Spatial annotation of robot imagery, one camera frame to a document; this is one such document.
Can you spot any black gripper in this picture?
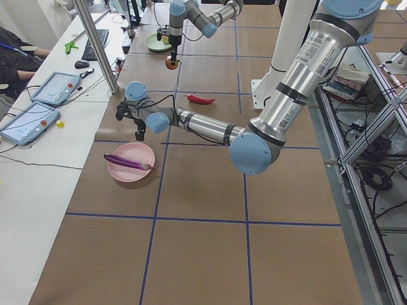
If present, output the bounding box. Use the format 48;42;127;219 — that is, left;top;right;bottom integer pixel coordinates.
133;118;146;140
169;35;181;64

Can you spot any red yellow pomegranate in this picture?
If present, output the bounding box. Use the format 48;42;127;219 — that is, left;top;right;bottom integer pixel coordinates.
165;56;180;70

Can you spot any purple eggplant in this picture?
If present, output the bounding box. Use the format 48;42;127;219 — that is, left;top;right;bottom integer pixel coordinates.
103;154;154;171

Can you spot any red chili pepper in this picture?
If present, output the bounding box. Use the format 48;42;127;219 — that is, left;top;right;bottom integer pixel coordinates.
186;95;216;105

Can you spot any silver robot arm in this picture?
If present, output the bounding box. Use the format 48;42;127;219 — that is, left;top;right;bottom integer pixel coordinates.
166;1;244;69
125;1;381;174

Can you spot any pink plate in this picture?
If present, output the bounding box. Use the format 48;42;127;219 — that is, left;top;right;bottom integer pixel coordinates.
106;142;155;182

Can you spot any light green plate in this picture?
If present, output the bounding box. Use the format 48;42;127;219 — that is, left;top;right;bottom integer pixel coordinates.
144;34;172;52

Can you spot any small yellow toy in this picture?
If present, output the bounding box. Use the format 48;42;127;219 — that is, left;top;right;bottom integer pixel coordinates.
56;120;65;128

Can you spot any black keyboard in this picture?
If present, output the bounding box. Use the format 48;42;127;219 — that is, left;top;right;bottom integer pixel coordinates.
81;29;109;62

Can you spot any black computer mouse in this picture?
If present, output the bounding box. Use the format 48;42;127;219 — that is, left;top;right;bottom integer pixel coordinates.
74;60;90;69

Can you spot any upper blue teach pendant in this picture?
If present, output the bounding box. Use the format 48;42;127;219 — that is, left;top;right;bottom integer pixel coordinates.
30;71;81;106

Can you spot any blue teach pendant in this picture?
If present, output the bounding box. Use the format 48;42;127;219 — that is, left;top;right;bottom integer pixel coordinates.
30;71;81;106
1;102;60;146

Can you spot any green plastic clamp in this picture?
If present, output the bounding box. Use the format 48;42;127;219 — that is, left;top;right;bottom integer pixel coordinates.
64;41;79;55

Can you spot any lower blue teach pendant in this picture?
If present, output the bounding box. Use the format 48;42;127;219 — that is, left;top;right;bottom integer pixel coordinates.
1;102;60;146

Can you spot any seated person in black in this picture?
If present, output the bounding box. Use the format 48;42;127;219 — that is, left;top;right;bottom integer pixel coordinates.
1;27;50;100

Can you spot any stack of books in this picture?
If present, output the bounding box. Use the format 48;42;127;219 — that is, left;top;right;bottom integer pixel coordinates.
322;64;370;100

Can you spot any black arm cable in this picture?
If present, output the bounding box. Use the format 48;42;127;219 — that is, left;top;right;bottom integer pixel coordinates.
127;93;230;147

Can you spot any aluminium frame post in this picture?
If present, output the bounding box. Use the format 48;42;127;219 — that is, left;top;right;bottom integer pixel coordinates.
73;0;119;94

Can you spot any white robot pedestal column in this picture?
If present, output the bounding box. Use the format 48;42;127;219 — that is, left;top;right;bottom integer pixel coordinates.
251;0;320;109

